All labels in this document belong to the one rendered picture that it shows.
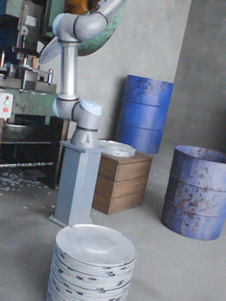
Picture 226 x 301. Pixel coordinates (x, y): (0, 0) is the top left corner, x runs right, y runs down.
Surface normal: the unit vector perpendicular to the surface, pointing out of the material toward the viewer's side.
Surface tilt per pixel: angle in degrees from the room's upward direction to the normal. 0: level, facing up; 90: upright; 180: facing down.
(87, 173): 90
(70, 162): 90
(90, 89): 90
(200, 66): 90
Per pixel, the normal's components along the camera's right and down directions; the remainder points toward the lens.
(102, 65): 0.69, 0.28
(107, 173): -0.61, 0.05
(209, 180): -0.07, 0.24
